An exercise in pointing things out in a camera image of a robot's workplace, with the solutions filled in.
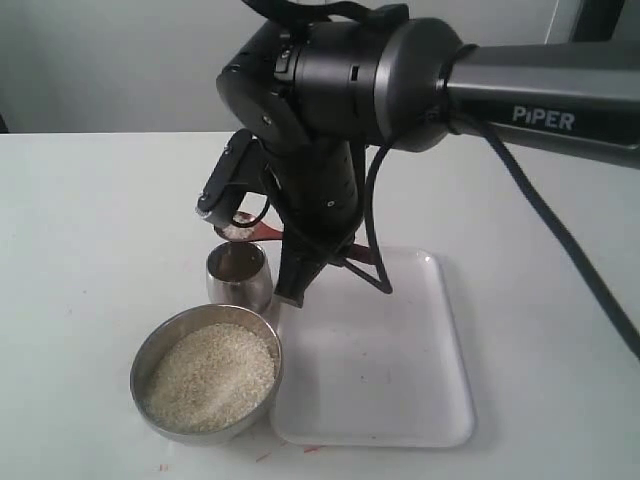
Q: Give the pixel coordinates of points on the dark door frame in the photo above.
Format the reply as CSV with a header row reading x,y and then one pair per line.
x,y
603,20

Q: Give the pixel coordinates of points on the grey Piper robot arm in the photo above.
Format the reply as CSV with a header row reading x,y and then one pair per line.
x,y
323,99

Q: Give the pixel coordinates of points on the beige granular powder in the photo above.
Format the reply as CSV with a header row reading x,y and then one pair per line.
x,y
210,380

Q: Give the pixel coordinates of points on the brown wooden spoon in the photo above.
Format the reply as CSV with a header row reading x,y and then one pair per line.
x,y
263,232

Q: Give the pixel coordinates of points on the wide steel rice bowl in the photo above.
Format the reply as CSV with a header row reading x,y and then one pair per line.
x,y
164,337

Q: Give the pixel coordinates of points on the white plastic tray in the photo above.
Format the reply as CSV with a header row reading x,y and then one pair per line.
x,y
363,368

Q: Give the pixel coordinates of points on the small steel cup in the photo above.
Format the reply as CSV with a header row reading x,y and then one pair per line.
x,y
238,273

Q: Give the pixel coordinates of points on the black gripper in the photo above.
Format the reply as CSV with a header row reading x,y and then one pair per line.
x,y
311,179

